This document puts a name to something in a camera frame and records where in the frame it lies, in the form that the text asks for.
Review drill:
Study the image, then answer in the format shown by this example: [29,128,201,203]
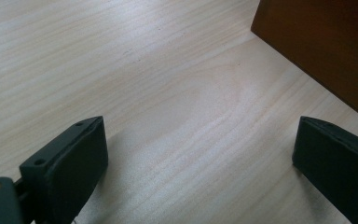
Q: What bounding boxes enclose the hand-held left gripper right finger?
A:
[292,116,358,224]

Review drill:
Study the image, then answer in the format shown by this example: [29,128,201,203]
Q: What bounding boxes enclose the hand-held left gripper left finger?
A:
[19,115,109,224]

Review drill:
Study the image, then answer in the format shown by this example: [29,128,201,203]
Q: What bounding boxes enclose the dark brown wooden panel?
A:
[250,0,358,127]

